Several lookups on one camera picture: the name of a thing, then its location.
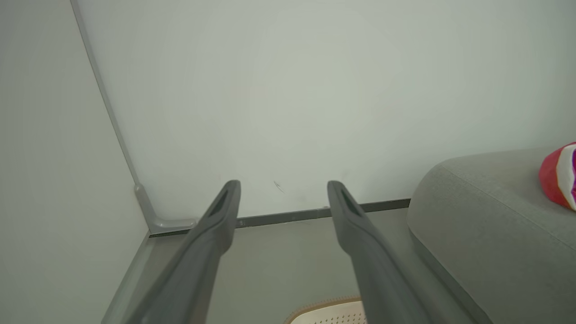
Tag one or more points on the black baseboard strip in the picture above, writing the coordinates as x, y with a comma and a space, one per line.
288, 217

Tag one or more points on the red and white jersey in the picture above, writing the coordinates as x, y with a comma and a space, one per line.
558, 175

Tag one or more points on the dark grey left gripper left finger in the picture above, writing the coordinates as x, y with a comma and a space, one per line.
198, 261

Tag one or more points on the grey metal corner bracket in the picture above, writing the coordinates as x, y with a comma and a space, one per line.
155, 220

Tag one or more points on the grey fabric sofa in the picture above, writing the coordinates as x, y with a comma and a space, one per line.
495, 234

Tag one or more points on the cream perforated laundry basket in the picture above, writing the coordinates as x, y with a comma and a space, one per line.
333, 315

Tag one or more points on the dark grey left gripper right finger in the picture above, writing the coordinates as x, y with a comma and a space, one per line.
373, 270

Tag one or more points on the grey wall corner trim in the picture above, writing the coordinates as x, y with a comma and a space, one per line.
103, 90

